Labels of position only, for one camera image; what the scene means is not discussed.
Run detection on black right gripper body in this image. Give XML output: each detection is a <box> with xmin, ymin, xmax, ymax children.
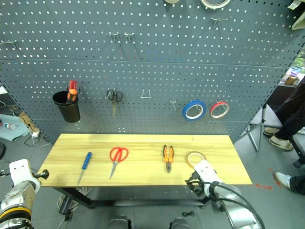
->
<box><xmin>185</xmin><ymin>172</ymin><xmax>206</xmax><ymax>197</ymax></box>

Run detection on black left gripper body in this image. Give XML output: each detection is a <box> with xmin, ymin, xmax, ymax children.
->
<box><xmin>34</xmin><ymin>169</ymin><xmax>50</xmax><ymax>180</ymax></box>

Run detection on grey pegboard wall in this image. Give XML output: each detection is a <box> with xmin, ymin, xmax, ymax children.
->
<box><xmin>0</xmin><ymin>0</ymin><xmax>305</xmax><ymax>144</ymax></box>

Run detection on beige masking tape roll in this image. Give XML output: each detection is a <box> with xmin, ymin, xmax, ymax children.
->
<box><xmin>187</xmin><ymin>151</ymin><xmax>207</xmax><ymax>169</ymax></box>

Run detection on orange black pliers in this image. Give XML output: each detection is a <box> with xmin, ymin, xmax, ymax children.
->
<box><xmin>163</xmin><ymin>145</ymin><xmax>175</xmax><ymax>174</ymax></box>

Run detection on dark rounded robot foot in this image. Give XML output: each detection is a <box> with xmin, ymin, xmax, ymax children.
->
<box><xmin>108</xmin><ymin>214</ymin><xmax>132</xmax><ymax>229</ymax></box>
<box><xmin>169</xmin><ymin>217</ymin><xmax>192</xmax><ymax>229</ymax></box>

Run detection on teal plastic sheet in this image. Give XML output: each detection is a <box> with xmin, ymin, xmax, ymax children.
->
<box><xmin>0</xmin><ymin>114</ymin><xmax>32</xmax><ymax>142</ymax></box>

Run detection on black plastic cup holder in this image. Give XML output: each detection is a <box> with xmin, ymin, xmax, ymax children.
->
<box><xmin>52</xmin><ymin>90</ymin><xmax>81</xmax><ymax>124</ymax></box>

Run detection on blue tape roll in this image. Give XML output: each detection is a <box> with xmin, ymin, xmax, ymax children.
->
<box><xmin>182</xmin><ymin>100</ymin><xmax>207</xmax><ymax>122</ymax></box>

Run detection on red tape roll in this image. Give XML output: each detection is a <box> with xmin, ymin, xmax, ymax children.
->
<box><xmin>209</xmin><ymin>101</ymin><xmax>230</xmax><ymax>119</ymax></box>

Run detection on silver tripod stand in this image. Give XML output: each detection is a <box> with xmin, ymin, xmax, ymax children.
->
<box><xmin>240</xmin><ymin>104</ymin><xmax>268</xmax><ymax>152</ymax></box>

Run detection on person in blue jeans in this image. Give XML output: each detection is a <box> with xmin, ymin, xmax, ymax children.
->
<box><xmin>273</xmin><ymin>171</ymin><xmax>305</xmax><ymax>195</ymax></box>

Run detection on black furniture leg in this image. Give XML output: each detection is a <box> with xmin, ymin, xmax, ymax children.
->
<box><xmin>289</xmin><ymin>133</ymin><xmax>305</xmax><ymax>168</ymax></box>

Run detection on person in dark trousers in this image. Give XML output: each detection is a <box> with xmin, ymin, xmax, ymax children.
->
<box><xmin>263</xmin><ymin>75</ymin><xmax>305</xmax><ymax>152</ymax></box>

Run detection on cluttered shelf with boxes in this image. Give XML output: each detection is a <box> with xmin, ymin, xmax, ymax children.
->
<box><xmin>278</xmin><ymin>66</ymin><xmax>305</xmax><ymax>88</ymax></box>

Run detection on silver double prong hook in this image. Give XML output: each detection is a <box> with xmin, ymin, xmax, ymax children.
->
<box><xmin>108</xmin><ymin>31</ymin><xmax>120</xmax><ymax>44</ymax></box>
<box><xmin>123</xmin><ymin>32</ymin><xmax>135</xmax><ymax>44</ymax></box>

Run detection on large white tape roll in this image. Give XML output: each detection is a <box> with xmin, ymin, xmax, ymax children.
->
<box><xmin>200</xmin><ymin>0</ymin><xmax>232</xmax><ymax>10</ymax></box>

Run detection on cardboard boxes stack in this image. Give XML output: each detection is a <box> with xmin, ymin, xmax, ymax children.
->
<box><xmin>286</xmin><ymin>0</ymin><xmax>305</xmax><ymax>31</ymax></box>

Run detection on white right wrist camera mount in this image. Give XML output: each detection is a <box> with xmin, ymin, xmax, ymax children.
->
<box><xmin>193</xmin><ymin>160</ymin><xmax>224</xmax><ymax>192</ymax></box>

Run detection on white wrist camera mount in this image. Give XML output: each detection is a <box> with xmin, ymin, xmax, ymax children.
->
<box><xmin>9</xmin><ymin>159</ymin><xmax>41</xmax><ymax>192</ymax></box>
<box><xmin>193</xmin><ymin>160</ymin><xmax>224</xmax><ymax>192</ymax></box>

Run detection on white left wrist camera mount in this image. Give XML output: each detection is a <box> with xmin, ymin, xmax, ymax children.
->
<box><xmin>9</xmin><ymin>159</ymin><xmax>41</xmax><ymax>192</ymax></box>

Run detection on white coiled rope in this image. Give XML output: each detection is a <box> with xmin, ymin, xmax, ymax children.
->
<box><xmin>57</xmin><ymin>187</ymin><xmax>92</xmax><ymax>216</ymax></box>

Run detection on blue handled screwdriver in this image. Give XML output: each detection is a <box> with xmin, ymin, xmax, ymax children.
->
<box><xmin>76</xmin><ymin>152</ymin><xmax>93</xmax><ymax>186</ymax></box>

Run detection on black metal table frame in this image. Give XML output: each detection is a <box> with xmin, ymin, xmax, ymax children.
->
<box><xmin>52</xmin><ymin>187</ymin><xmax>211</xmax><ymax>208</ymax></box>

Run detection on red handled scissors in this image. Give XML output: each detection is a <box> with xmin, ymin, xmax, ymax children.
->
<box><xmin>109</xmin><ymin>146</ymin><xmax>130</xmax><ymax>180</ymax></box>

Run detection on red orange handled screwdriver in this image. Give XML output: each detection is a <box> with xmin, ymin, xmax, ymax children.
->
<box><xmin>66</xmin><ymin>80</ymin><xmax>79</xmax><ymax>104</ymax></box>

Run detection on black handled scissors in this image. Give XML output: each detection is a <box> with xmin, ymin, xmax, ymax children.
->
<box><xmin>106</xmin><ymin>87</ymin><xmax>124</xmax><ymax>115</ymax></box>

